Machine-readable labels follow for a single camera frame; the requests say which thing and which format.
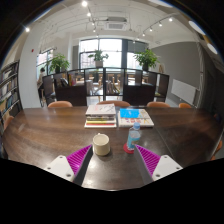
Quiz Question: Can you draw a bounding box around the seated person in background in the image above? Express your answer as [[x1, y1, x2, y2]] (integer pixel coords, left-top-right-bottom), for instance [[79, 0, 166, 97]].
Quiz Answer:
[[37, 67, 46, 99]]

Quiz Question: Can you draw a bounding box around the ceiling air conditioner unit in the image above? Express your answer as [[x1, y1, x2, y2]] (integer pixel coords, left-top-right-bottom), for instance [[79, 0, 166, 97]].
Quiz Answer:
[[104, 17, 127, 30]]

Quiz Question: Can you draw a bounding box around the bookshelf at left wall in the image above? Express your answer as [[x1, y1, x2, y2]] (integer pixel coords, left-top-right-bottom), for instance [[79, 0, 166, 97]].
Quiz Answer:
[[0, 59, 24, 126]]

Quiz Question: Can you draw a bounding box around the stack of books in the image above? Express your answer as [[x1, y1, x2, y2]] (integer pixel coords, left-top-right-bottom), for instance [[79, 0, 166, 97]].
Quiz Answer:
[[85, 104, 116, 128]]

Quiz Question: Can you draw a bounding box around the potted plant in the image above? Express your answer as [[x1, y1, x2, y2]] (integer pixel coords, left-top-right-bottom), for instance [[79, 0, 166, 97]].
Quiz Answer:
[[49, 53, 70, 74], [89, 50, 109, 68], [134, 49, 158, 71]]

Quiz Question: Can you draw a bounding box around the orange chair centre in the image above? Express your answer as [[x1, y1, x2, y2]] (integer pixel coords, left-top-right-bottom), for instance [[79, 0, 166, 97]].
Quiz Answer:
[[97, 100, 131, 107]]

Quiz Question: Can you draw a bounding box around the black shelf room divider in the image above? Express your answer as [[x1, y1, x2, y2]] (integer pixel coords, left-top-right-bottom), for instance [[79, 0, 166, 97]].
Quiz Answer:
[[43, 67, 169, 106]]

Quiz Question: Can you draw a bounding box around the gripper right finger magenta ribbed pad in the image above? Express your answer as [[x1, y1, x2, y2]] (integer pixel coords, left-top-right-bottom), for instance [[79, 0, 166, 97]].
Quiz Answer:
[[134, 145, 182, 185]]

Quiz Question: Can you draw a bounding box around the left potted plant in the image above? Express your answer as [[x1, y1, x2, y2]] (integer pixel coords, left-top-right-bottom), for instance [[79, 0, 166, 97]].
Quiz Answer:
[[49, 53, 70, 74]]

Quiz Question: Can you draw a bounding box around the orange chair far left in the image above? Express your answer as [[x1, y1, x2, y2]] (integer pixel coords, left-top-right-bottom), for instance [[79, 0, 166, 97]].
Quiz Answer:
[[48, 101, 72, 108]]

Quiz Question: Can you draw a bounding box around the cream ceramic cup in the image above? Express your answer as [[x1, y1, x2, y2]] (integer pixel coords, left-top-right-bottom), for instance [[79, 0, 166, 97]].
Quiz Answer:
[[93, 133, 110, 156]]

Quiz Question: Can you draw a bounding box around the blue and white magazine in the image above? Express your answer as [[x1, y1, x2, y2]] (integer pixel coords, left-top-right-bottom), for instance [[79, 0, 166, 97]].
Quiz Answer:
[[118, 108, 154, 127]]

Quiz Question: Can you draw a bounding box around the middle potted plant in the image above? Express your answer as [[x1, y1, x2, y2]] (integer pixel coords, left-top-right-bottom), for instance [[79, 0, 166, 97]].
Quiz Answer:
[[89, 50, 109, 68]]

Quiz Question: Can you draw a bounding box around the orange chair far right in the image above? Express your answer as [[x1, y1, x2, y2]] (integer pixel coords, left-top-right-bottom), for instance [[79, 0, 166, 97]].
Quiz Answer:
[[179, 103, 192, 108]]

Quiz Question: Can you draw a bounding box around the clear water bottle blue cap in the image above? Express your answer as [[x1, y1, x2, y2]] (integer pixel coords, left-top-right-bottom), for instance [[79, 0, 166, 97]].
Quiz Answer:
[[127, 122, 141, 151]]

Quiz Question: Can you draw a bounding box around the right potted plant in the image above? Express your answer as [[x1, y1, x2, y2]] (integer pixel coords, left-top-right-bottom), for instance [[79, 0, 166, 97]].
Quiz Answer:
[[134, 49, 158, 71]]

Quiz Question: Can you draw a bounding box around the orange chair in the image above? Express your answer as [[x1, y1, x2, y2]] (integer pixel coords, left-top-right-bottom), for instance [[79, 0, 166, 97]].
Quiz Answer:
[[48, 101, 72, 108], [179, 103, 192, 108], [97, 100, 131, 107], [147, 102, 170, 108]]

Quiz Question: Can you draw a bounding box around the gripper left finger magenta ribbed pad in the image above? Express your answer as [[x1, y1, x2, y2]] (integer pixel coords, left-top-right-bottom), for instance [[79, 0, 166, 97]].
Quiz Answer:
[[45, 145, 93, 186]]

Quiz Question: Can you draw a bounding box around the white board on wall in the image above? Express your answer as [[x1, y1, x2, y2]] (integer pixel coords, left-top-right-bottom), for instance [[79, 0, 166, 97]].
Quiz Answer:
[[171, 79, 196, 104]]

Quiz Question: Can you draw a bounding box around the red round coaster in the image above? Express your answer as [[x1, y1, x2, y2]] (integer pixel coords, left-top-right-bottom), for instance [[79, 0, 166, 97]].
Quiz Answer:
[[123, 143, 134, 154]]

